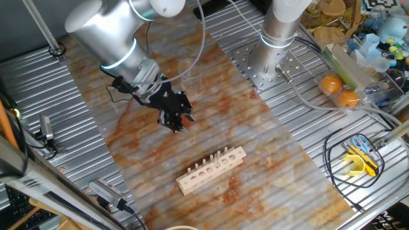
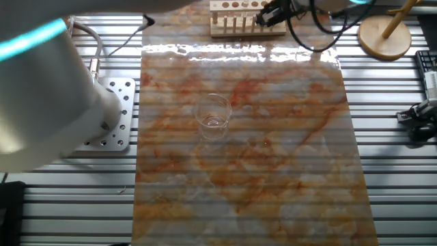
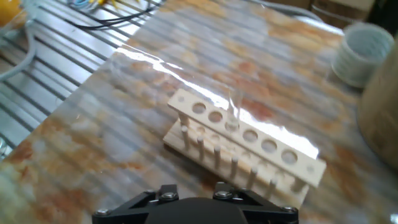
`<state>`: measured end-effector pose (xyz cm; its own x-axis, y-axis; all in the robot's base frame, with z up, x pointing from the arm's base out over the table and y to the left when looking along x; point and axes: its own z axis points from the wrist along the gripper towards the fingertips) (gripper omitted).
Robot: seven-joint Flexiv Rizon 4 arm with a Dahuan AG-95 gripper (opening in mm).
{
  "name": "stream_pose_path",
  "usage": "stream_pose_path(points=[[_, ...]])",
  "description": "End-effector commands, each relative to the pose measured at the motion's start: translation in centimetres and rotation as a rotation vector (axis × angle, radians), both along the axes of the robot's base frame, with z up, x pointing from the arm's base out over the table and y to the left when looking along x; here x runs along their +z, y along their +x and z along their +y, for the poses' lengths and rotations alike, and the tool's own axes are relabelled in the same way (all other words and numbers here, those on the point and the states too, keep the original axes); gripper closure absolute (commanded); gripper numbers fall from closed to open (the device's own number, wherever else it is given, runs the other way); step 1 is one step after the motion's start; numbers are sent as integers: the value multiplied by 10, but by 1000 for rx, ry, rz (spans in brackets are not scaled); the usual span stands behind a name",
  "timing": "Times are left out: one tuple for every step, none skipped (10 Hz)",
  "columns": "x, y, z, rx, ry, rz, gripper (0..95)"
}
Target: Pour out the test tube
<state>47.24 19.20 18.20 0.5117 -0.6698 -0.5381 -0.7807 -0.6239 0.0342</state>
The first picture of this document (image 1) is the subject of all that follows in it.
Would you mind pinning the black printed box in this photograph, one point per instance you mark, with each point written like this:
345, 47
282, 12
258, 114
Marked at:
390, 220

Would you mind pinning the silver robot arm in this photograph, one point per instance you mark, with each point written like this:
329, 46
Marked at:
108, 35

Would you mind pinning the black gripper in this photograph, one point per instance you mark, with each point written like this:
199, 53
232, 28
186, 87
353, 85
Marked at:
164, 96

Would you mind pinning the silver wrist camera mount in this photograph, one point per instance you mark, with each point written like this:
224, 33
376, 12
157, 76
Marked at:
147, 75

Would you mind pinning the wooden round disc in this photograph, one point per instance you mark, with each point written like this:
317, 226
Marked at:
329, 33
332, 7

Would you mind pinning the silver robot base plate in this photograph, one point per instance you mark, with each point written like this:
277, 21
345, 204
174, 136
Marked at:
246, 64

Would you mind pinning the orange marble pattern mat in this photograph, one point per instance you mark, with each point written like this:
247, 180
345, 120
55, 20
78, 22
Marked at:
255, 143

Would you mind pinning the grey depth camera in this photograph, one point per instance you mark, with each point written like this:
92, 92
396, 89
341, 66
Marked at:
105, 191
46, 127

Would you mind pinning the clear glass beaker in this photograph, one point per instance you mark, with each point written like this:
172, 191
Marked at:
190, 76

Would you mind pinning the glass jar with lid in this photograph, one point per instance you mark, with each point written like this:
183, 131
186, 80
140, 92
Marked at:
313, 11

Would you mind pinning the black keyboard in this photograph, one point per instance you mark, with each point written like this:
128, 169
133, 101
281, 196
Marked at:
19, 204

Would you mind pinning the clear plastic cup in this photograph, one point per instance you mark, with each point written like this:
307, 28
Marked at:
380, 64

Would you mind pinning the blue hexagonal plastic box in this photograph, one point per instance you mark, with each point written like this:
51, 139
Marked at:
371, 43

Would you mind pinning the clear round glass bowl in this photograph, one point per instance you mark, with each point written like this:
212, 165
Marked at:
395, 79

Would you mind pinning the clear glass test tube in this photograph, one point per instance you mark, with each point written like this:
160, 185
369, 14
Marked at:
217, 159

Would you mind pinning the clear plastic fruit container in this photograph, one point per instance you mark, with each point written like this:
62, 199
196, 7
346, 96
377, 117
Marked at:
361, 96

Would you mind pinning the aluminium profile post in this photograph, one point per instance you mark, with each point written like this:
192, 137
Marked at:
396, 132

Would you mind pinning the black white fiducial marker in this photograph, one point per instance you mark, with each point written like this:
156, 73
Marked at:
381, 4

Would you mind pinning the silver metal pole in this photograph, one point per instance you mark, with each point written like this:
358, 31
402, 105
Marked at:
40, 25

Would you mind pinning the yellow utility knife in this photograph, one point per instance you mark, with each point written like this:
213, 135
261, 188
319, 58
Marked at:
367, 164

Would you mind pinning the orange rod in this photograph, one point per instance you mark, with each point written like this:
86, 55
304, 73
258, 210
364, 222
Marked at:
6, 127

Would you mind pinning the green clear plastic box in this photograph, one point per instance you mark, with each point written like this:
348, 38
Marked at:
346, 65

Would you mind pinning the blue plush toy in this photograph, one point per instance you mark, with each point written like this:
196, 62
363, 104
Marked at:
393, 30

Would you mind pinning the yellow curved plastic part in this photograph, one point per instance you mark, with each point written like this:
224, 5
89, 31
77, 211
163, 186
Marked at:
354, 171

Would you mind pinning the silver frame beam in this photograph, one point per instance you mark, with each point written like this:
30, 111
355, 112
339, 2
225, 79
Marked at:
64, 195

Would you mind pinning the wooden test tube rack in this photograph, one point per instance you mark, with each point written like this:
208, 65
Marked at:
198, 183

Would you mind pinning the orange fruit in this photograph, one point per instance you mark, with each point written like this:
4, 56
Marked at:
331, 83
348, 98

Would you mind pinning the green yellow small toy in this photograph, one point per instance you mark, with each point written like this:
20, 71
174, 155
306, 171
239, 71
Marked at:
396, 52

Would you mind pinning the black camera clamp mount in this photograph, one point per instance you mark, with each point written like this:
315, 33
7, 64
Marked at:
48, 147

